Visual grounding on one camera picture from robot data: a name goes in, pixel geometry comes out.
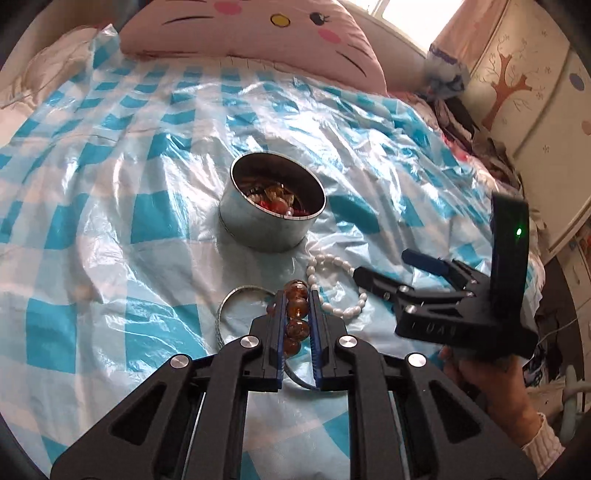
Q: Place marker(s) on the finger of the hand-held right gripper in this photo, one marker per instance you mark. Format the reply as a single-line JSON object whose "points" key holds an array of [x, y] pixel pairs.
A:
{"points": [[374, 279], [425, 261]]}

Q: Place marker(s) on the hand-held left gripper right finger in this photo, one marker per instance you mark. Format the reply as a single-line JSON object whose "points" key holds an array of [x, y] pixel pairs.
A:
{"points": [[315, 355]]}

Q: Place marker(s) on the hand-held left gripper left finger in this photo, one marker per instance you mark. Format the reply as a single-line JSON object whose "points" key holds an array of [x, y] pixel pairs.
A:
{"points": [[279, 360]]}

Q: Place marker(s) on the silver bangle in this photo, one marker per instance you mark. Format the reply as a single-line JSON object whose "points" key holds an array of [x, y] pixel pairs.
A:
{"points": [[244, 290]]}

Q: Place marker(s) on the mixed jewelry heap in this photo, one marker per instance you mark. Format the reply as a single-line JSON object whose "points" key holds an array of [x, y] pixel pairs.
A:
{"points": [[277, 201]]}

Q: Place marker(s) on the round metal tin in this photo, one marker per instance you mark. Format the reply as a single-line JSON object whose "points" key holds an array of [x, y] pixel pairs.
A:
{"points": [[258, 226]]}

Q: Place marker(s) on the person's right forearm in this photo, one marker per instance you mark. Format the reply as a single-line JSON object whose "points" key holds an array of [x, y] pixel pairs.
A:
{"points": [[542, 447]]}

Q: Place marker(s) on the person's right hand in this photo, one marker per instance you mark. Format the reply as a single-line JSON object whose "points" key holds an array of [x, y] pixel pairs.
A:
{"points": [[489, 387]]}

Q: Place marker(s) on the pile of clothes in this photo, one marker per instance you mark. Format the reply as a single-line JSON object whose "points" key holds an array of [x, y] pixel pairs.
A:
{"points": [[461, 129]]}

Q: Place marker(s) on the wardrobe with tree decal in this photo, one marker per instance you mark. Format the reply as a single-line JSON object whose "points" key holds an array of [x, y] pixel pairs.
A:
{"points": [[531, 92]]}

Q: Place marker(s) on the printed curtain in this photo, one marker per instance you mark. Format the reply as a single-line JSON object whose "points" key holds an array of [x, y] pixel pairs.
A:
{"points": [[443, 69]]}

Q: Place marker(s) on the blue checkered plastic sheet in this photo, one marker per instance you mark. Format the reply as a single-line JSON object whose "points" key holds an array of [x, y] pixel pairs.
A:
{"points": [[138, 184]]}

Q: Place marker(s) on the window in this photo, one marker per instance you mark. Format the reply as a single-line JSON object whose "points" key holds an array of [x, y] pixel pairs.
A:
{"points": [[406, 14]]}

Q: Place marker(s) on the pink cat face pillow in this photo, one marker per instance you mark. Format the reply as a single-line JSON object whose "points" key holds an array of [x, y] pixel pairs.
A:
{"points": [[258, 41]]}

